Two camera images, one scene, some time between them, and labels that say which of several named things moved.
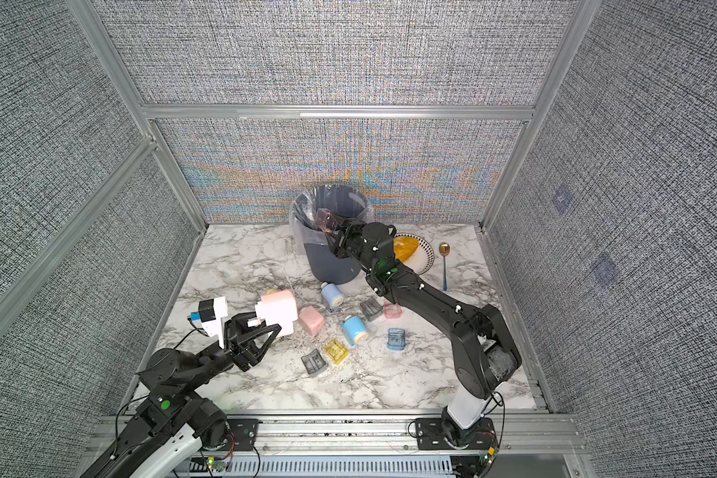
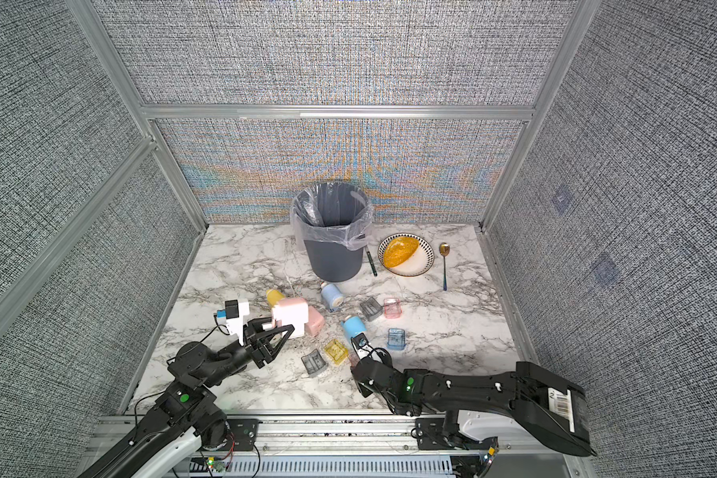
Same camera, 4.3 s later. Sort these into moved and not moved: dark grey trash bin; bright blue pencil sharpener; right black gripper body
Moved: right black gripper body
Not moved: dark grey trash bin; bright blue pencil sharpener
